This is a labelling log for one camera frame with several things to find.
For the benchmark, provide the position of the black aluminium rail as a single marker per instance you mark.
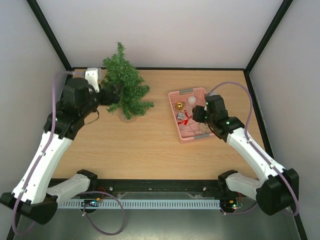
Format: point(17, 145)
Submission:
point(205, 188)

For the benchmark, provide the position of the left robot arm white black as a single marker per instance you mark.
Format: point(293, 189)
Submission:
point(32, 197)

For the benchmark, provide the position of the pink plastic basket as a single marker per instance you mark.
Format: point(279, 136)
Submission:
point(183, 95)

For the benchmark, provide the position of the silver gift box ornament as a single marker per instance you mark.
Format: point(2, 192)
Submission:
point(181, 116)

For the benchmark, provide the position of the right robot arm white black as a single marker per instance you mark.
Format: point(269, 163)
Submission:
point(275, 188)

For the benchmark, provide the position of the white ball ornament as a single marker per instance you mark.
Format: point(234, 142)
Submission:
point(192, 100)

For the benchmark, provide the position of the red ribbon bow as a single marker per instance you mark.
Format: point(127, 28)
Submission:
point(183, 122)

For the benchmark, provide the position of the light blue cable duct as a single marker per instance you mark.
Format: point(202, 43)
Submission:
point(144, 204)

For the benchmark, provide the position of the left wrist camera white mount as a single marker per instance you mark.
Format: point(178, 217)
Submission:
point(93, 75)

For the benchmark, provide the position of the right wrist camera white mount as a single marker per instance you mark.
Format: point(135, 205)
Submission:
point(211, 94)

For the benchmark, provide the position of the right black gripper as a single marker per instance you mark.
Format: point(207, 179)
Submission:
point(198, 114)

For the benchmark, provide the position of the small green christmas tree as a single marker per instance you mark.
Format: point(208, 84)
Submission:
point(120, 71)

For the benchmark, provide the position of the clear string lights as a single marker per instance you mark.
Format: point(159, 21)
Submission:
point(192, 128)

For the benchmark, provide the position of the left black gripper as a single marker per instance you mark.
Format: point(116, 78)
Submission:
point(116, 96)

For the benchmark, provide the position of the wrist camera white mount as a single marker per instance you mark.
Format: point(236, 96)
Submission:
point(211, 94)
point(93, 75)

